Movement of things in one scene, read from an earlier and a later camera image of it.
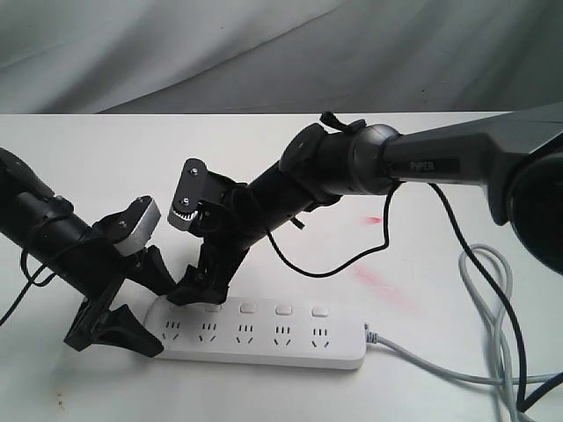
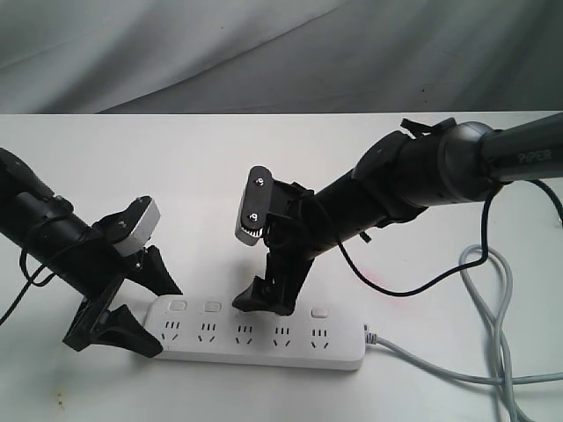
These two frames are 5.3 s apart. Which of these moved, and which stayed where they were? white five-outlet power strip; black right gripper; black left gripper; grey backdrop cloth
Moved: black right gripper
Stayed: black left gripper; grey backdrop cloth; white five-outlet power strip
